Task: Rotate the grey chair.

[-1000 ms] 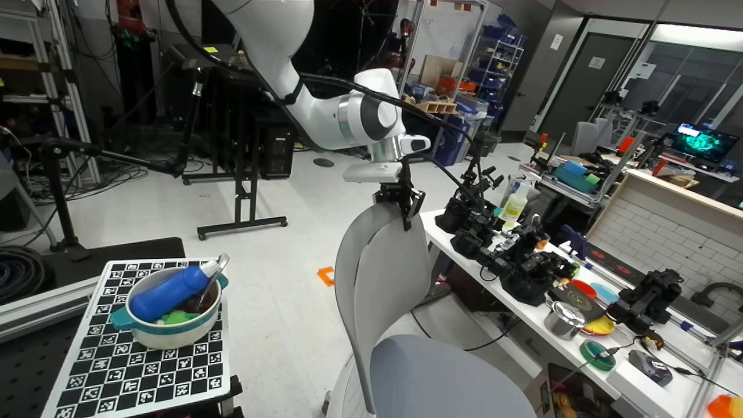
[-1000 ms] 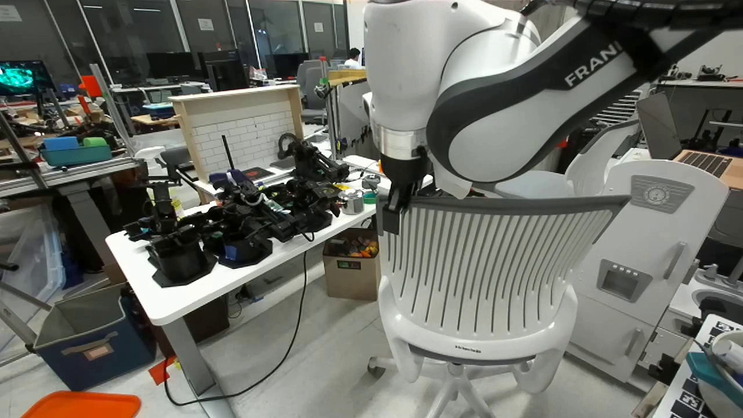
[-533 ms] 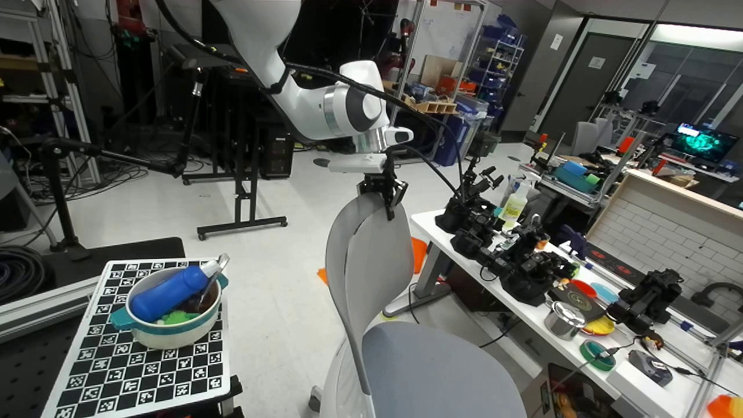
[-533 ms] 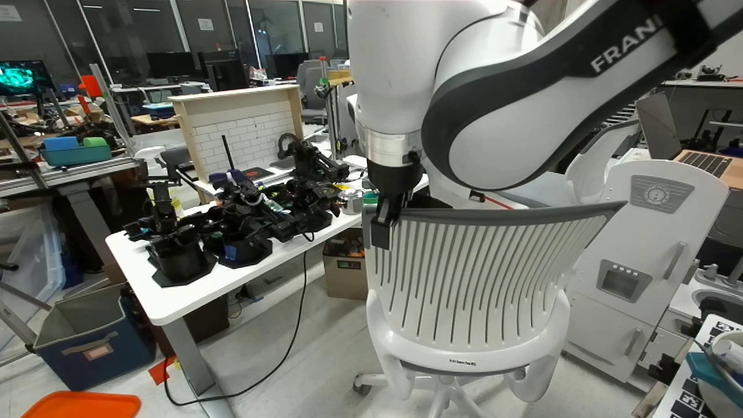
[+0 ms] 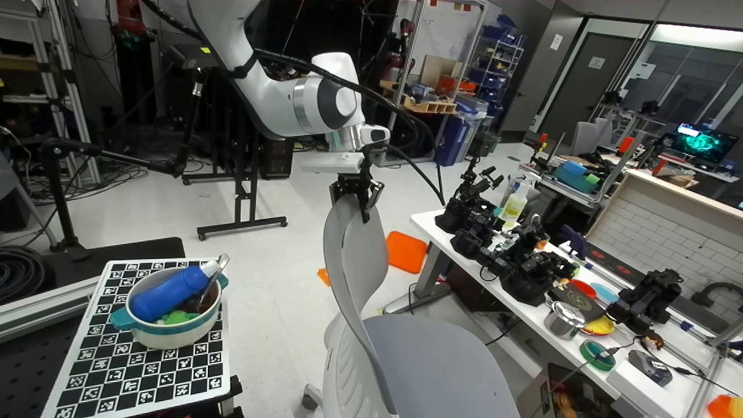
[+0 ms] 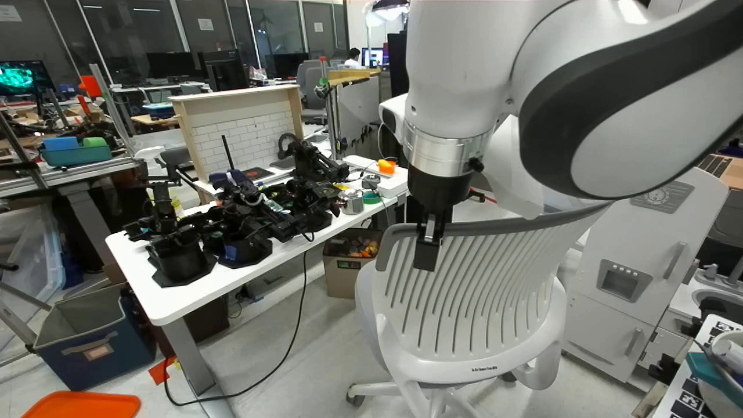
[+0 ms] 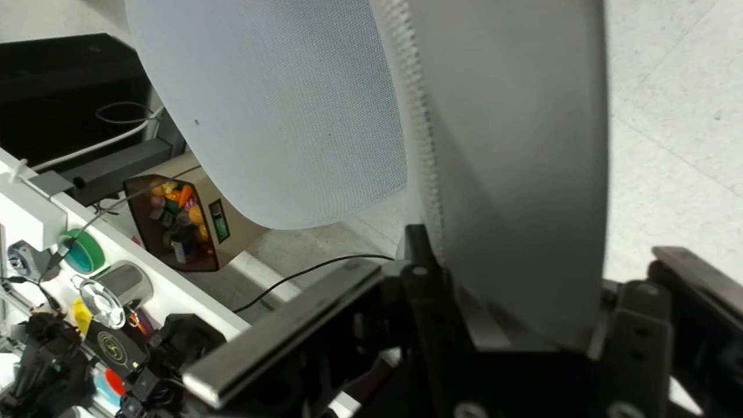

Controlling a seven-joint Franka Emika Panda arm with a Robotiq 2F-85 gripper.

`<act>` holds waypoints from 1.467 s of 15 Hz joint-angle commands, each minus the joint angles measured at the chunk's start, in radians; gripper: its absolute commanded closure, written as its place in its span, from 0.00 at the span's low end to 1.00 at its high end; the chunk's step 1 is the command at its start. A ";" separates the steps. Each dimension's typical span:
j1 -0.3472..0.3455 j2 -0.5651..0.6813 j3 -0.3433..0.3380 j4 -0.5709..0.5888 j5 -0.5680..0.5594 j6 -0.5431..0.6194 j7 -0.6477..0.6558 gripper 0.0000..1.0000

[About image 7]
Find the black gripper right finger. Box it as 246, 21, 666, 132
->
597, 244, 743, 418

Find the white cable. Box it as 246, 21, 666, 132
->
24, 103, 168, 176

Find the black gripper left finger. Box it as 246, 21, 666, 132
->
397, 220, 482, 359

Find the grey office chair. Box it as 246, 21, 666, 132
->
123, 0, 612, 351

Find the black power cable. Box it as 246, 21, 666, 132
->
230, 251, 398, 315

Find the cardboard box with toys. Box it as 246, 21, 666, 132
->
120, 169, 247, 273

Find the black robot device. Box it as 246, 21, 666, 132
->
0, 309, 94, 418

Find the grey oval device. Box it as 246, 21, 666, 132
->
96, 259, 156, 309

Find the black floor mat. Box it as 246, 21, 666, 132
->
0, 33, 168, 171

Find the green tape roll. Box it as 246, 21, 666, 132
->
56, 225, 109, 279

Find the white desk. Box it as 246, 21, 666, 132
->
0, 147, 252, 418

